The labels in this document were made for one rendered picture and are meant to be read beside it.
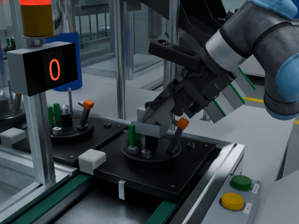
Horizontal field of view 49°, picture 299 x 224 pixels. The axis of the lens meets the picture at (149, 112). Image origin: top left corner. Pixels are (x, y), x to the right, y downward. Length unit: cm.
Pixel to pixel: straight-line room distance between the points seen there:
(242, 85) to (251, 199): 56
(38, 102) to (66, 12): 98
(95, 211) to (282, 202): 44
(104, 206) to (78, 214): 5
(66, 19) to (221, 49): 108
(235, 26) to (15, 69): 37
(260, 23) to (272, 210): 44
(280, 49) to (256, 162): 53
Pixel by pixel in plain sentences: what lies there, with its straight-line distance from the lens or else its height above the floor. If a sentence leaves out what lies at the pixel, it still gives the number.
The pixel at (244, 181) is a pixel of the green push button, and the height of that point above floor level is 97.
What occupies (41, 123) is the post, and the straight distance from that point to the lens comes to 66.
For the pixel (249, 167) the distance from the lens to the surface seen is 98.
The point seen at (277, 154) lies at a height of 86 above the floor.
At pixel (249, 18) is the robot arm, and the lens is 58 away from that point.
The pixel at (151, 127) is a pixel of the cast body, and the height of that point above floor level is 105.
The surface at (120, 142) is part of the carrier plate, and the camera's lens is 83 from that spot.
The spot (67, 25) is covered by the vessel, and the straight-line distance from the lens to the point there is 160.
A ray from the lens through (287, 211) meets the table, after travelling 84.
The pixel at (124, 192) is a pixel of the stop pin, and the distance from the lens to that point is 69.
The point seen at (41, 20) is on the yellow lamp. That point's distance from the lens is 58.
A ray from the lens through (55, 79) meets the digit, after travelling 61.
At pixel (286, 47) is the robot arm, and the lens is 55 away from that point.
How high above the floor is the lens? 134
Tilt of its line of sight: 21 degrees down
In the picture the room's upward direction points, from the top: straight up
